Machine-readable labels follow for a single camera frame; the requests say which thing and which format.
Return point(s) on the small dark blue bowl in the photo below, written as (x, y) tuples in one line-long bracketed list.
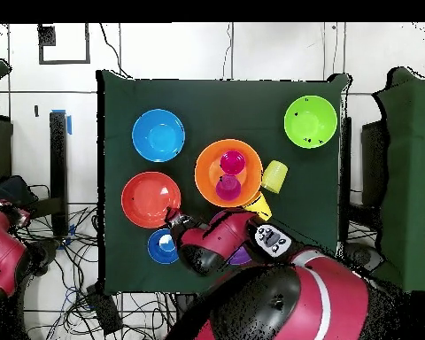
[(156, 251)]

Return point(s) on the large orange plastic bowl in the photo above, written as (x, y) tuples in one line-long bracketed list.
[(205, 173)]

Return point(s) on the pink plastic cup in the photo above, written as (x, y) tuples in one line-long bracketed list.
[(232, 163)]

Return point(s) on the purple plastic cup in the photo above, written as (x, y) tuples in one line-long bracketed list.
[(228, 189)]

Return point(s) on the purple plastic bowl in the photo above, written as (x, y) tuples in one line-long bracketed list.
[(239, 258)]

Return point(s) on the light blue plastic bowl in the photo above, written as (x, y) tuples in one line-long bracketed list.
[(158, 135)]

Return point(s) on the black metal stand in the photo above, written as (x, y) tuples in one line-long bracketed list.
[(58, 170)]

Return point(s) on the black power box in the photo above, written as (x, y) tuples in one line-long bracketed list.
[(104, 311)]

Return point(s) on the pale yellow ribbed cup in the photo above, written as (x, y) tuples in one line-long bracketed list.
[(274, 177)]

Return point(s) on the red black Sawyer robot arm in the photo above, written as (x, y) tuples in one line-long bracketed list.
[(226, 233), (3, 248)]

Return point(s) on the dark green table cloth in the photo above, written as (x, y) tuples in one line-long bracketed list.
[(226, 106)]

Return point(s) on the green plastic bowl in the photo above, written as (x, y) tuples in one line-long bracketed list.
[(310, 122)]

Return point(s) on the red plastic bowl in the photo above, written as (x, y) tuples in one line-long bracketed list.
[(145, 198)]

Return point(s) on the person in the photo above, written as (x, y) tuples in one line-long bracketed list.
[(10, 189)]

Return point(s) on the yellow plastic cup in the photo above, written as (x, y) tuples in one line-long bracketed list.
[(260, 207)]

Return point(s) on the black square floor frame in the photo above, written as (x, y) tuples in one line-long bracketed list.
[(40, 53)]

